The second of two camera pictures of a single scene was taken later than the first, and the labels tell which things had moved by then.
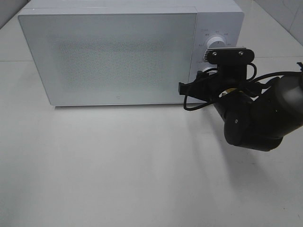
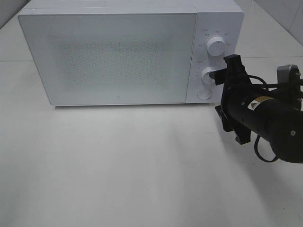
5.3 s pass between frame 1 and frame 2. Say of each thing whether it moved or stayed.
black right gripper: moved
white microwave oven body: stayed
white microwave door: stayed
